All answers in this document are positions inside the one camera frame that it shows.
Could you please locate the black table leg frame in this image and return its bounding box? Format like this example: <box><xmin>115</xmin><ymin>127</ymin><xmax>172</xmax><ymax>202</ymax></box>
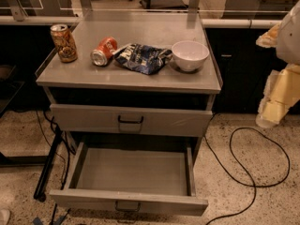
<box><xmin>0</xmin><ymin>131</ymin><xmax>62</xmax><ymax>203</ymax></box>

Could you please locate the grey drawer cabinet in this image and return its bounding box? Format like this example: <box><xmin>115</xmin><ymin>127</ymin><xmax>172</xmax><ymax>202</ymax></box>
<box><xmin>37</xmin><ymin>11</ymin><xmax>221</xmax><ymax>216</ymax></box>

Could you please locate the white bowl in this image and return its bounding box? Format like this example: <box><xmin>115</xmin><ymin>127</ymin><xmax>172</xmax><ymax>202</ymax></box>
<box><xmin>172</xmin><ymin>40</ymin><xmax>210</xmax><ymax>72</ymax></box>

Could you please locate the open grey middle drawer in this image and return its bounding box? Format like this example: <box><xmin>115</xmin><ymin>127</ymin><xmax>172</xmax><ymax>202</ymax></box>
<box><xmin>50</xmin><ymin>143</ymin><xmax>208</xmax><ymax>217</ymax></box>

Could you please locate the white horizontal rail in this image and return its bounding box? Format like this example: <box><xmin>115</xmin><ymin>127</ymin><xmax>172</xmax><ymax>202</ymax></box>
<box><xmin>202</xmin><ymin>19</ymin><xmax>280</xmax><ymax>29</ymax></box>

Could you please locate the blue chip bag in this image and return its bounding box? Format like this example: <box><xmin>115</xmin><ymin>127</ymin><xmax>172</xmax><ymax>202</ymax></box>
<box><xmin>113</xmin><ymin>43</ymin><xmax>173</xmax><ymax>75</ymax></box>

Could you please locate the grey top drawer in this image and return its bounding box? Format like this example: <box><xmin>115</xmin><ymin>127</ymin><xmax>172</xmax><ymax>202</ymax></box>
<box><xmin>51</xmin><ymin>104</ymin><xmax>212</xmax><ymax>137</ymax></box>

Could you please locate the red coke can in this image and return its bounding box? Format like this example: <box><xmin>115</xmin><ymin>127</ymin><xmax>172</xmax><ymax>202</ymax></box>
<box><xmin>90</xmin><ymin>37</ymin><xmax>117</xmax><ymax>67</ymax></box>

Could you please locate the black floor cable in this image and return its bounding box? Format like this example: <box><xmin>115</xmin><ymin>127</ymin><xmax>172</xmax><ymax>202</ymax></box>
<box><xmin>203</xmin><ymin>127</ymin><xmax>292</xmax><ymax>225</ymax></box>

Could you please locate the gold patterned drink can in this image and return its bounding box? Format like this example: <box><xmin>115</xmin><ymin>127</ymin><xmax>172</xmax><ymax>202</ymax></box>
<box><xmin>51</xmin><ymin>23</ymin><xmax>78</xmax><ymax>63</ymax></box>

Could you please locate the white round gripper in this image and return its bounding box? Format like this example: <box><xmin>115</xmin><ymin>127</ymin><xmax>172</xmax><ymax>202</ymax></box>
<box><xmin>256</xmin><ymin>1</ymin><xmax>300</xmax><ymax>128</ymax></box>

